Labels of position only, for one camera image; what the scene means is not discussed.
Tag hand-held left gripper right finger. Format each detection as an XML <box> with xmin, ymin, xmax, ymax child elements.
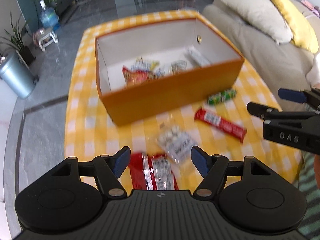
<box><xmin>190</xmin><ymin>145</ymin><xmax>272</xmax><ymax>197</ymax></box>

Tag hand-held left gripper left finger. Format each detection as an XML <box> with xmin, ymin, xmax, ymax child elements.
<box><xmin>51</xmin><ymin>146</ymin><xmax>132</xmax><ymax>197</ymax></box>

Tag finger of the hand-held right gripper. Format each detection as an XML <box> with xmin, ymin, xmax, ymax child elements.
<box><xmin>247</xmin><ymin>102</ymin><xmax>311</xmax><ymax>121</ymax></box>
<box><xmin>277</xmin><ymin>87</ymin><xmax>320</xmax><ymax>111</ymax></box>

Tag clear packet of white candies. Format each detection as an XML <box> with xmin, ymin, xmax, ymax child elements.
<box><xmin>156</xmin><ymin>126</ymin><xmax>199</xmax><ymax>162</ymax></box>

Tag red white snack packet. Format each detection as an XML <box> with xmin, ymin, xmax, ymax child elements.
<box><xmin>128</xmin><ymin>152</ymin><xmax>179</xmax><ymax>192</ymax></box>

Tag red snack bar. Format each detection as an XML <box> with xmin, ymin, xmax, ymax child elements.
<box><xmin>194</xmin><ymin>107</ymin><xmax>247</xmax><ymax>143</ymax></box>

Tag orange cardboard box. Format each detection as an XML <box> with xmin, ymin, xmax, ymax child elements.
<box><xmin>94</xmin><ymin>18</ymin><xmax>245</xmax><ymax>126</ymax></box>

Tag red yellow snack stick bag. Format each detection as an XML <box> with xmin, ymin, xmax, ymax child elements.
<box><xmin>122</xmin><ymin>65</ymin><xmax>157</xmax><ymax>85</ymax></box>

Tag clear packet of dark candies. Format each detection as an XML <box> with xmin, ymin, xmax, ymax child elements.
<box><xmin>171</xmin><ymin>60</ymin><xmax>189</xmax><ymax>75</ymax></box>

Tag yellow snack packet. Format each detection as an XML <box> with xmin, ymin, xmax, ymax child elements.
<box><xmin>131</xmin><ymin>58</ymin><xmax>160</xmax><ymax>72</ymax></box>

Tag white sock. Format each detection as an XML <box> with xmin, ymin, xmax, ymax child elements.
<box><xmin>306</xmin><ymin>54</ymin><xmax>320</xmax><ymax>87</ymax></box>

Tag beige sofa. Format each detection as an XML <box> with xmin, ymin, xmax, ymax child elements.
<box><xmin>202</xmin><ymin>0</ymin><xmax>320</xmax><ymax>113</ymax></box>

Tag yellow checkered tablecloth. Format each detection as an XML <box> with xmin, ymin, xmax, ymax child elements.
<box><xmin>64</xmin><ymin>9</ymin><xmax>303</xmax><ymax>193</ymax></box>

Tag striped teal pants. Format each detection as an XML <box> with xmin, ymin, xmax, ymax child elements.
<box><xmin>294</xmin><ymin>152</ymin><xmax>320</xmax><ymax>240</ymax></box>

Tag yellow pillow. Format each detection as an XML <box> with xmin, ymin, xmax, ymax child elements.
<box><xmin>265</xmin><ymin>0</ymin><xmax>319</xmax><ymax>54</ymax></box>

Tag beige pillow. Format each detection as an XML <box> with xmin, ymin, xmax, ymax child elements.
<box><xmin>220</xmin><ymin>0</ymin><xmax>293</xmax><ymax>45</ymax></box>

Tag silver pedal trash can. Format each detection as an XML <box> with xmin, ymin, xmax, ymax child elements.
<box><xmin>0</xmin><ymin>51</ymin><xmax>38</xmax><ymax>100</ymax></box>

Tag small white pink stool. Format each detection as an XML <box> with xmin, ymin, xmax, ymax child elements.
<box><xmin>32</xmin><ymin>27</ymin><xmax>59</xmax><ymax>52</ymax></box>

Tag blue water jug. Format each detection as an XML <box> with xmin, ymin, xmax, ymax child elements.
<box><xmin>39</xmin><ymin>0</ymin><xmax>60</xmax><ymax>30</ymax></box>

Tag potted long-leaf plant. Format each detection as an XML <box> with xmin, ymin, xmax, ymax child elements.
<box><xmin>0</xmin><ymin>11</ymin><xmax>37</xmax><ymax>67</ymax></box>

